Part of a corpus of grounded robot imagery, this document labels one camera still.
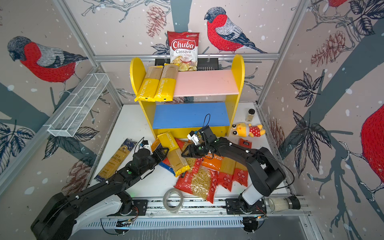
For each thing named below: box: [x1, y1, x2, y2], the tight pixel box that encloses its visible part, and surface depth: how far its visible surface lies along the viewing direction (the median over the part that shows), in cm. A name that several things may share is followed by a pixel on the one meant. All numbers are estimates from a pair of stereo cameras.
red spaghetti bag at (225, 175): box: [217, 157, 237, 192], surface depth 84 cm
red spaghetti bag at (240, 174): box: [232, 161, 249, 187], surface depth 83 cm
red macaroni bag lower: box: [173, 165, 218, 204], surface depth 80 cm
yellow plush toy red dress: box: [232, 122, 266, 138], surface depth 99 cm
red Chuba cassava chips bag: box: [167, 31, 200, 72], surface depth 85 cm
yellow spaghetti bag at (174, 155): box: [157, 131, 190, 178], surface depth 83 cm
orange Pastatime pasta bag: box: [201, 152, 224, 171], surface depth 87 cm
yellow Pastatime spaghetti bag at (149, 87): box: [134, 65, 164, 102], surface depth 72 cm
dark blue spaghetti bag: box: [94, 138, 138, 182], surface depth 91 cm
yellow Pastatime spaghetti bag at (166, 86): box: [154, 63, 180, 102], surface depth 74 cm
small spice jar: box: [245, 108, 256, 123], surface depth 106 cm
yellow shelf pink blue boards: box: [130, 55, 245, 139], surface depth 77 cm
